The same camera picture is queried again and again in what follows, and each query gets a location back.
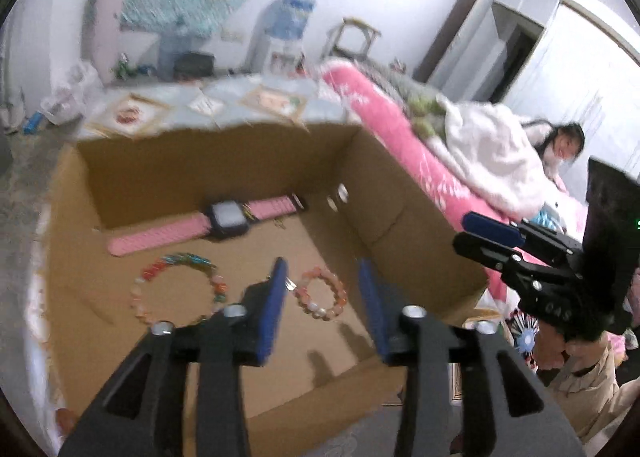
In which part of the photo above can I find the white plastic bag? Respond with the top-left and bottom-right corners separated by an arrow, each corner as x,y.
41,62 -> 104,126

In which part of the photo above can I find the black box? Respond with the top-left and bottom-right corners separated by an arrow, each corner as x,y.
172,52 -> 217,81

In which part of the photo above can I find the brown cardboard box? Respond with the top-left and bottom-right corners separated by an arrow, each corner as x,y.
37,122 -> 488,457

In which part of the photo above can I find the wooden chair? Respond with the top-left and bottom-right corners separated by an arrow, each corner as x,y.
327,17 -> 382,61

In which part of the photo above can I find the white wardrobe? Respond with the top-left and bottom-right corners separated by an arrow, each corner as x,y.
487,0 -> 640,178

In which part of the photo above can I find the blue water dispenser bottle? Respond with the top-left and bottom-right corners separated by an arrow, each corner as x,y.
272,0 -> 317,40

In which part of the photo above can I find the pink strap smart watch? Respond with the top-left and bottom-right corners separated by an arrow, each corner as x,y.
107,194 -> 307,256

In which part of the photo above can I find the pink orange bead bracelet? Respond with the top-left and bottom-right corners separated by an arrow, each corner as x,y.
284,264 -> 349,322

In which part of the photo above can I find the person's right forearm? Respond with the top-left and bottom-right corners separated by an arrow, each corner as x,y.
545,337 -> 640,457

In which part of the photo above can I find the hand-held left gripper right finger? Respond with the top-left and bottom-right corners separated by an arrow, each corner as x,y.
357,258 -> 586,457

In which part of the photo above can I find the fruit print tablecloth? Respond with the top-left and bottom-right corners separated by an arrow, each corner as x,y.
30,76 -> 506,457

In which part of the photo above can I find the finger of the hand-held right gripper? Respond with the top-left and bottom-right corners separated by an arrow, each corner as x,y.
462,212 -> 584,259
452,231 -> 577,289

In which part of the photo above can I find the multicolour bead bracelet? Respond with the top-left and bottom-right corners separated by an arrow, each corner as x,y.
129,252 -> 229,326

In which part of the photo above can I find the pink floral blanket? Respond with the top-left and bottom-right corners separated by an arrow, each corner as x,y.
319,62 -> 591,368

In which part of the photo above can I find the white water dispenser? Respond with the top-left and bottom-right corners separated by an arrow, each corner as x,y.
247,22 -> 306,74

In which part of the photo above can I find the dark brown door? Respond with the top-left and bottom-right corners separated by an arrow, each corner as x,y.
414,0 -> 492,84

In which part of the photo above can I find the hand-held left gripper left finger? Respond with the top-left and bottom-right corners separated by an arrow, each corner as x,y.
59,257 -> 289,457

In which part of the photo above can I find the pink board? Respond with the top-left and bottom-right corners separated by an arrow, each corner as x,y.
92,0 -> 129,84

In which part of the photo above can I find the green plush toy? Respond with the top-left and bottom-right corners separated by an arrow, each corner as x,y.
407,96 -> 447,134

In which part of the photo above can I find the person's right hand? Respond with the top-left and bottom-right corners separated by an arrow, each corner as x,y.
564,336 -> 609,376

